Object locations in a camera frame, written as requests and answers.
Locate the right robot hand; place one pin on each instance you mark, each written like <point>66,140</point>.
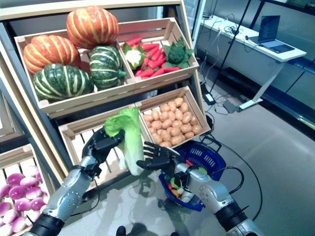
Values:
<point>162,158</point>

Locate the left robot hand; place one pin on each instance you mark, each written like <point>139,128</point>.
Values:
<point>101,146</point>

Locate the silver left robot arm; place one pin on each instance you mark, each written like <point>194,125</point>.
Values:
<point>66,194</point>

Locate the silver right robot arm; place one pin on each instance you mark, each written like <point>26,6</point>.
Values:
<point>211,194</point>

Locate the blue plastic shopping basket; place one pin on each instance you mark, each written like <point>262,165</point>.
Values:
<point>192,205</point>

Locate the small red toy carrot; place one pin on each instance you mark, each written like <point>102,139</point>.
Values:
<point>189,162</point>

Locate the orange toy fruit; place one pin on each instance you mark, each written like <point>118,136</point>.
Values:
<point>175,193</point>

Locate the wooden display stand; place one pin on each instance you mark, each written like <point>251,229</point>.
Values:
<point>29,132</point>
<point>49,12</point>

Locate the green striped pumpkin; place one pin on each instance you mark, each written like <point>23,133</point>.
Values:
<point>105,67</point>
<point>61,82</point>

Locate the black power adapter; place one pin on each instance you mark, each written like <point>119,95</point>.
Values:
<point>210,97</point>

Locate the silver left robot leg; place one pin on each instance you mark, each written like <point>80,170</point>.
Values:
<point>121,231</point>

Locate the grey power strip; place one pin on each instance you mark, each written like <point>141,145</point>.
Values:
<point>230,106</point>

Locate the white cauliflower with leaves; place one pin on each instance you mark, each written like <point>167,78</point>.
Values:
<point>135,57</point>

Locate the green broccoli with leaves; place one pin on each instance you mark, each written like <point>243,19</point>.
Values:
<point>176,55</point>

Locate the orange striped pumpkin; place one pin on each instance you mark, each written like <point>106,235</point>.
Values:
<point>92,27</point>
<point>49,54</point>

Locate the black tripod stand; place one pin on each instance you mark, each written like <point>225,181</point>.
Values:
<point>258,14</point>
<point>231,44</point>

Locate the glass door display fridge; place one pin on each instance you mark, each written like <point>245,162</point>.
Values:
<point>192,14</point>

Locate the black router with antennas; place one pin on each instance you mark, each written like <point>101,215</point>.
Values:
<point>208,16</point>

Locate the white standing desk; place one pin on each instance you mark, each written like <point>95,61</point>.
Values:
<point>292,56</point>

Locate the open laptop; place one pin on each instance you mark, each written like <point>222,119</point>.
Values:
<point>269,27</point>

